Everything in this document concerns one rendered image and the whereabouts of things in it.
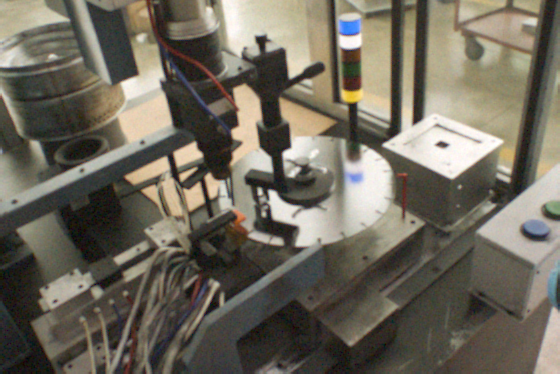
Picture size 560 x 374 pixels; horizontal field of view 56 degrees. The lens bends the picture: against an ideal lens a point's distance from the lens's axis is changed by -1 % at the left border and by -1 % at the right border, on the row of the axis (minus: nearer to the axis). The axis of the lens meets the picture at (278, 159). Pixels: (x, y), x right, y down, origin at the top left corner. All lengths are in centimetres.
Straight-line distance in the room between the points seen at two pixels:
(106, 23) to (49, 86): 58
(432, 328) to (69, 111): 96
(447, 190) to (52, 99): 93
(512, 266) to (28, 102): 112
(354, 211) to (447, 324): 27
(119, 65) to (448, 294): 71
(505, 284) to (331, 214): 32
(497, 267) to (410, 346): 20
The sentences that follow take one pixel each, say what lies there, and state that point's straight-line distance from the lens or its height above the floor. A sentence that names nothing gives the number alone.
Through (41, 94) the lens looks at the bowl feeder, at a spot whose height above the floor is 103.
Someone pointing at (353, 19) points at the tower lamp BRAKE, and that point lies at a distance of 113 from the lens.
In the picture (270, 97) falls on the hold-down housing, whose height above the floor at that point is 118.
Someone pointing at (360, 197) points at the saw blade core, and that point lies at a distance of 95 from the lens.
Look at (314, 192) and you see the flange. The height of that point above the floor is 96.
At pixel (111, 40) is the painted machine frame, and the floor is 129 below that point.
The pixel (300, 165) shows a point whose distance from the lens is 95.
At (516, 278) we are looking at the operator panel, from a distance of 99.
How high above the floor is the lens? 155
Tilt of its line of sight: 34 degrees down
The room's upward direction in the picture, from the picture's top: 8 degrees counter-clockwise
